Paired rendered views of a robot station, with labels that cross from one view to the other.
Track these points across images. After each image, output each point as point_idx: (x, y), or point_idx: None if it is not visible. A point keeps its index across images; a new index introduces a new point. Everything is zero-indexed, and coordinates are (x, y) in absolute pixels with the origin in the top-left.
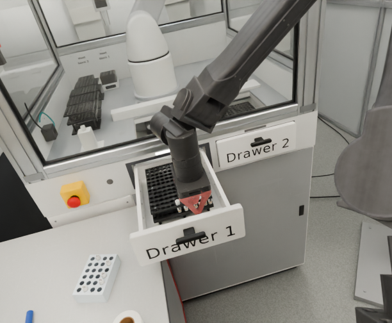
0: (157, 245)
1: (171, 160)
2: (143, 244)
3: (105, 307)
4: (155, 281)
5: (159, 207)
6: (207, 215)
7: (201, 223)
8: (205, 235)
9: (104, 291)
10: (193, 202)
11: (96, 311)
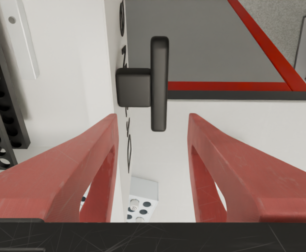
0: (126, 154)
1: None
2: (126, 189)
3: (166, 184)
4: (143, 113)
5: None
6: (94, 19)
7: (111, 44)
8: (167, 38)
9: (151, 196)
10: (116, 143)
11: (168, 194)
